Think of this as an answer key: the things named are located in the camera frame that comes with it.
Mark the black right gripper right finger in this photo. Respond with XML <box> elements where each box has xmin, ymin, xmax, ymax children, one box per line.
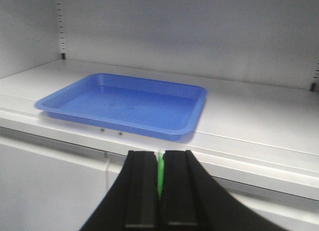
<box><xmin>160</xmin><ymin>150</ymin><xmax>283</xmax><ymax>231</ymax></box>

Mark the blue plastic tray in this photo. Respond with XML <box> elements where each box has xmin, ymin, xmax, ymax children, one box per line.
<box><xmin>35</xmin><ymin>73</ymin><xmax>207</xmax><ymax>141</ymax></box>

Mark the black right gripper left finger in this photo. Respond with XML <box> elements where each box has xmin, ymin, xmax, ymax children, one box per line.
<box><xmin>81</xmin><ymin>151</ymin><xmax>158</xmax><ymax>231</ymax></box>

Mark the green plastic spoon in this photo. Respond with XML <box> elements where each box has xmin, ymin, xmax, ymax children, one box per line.
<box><xmin>158</xmin><ymin>151</ymin><xmax>164</xmax><ymax>198</ymax></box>

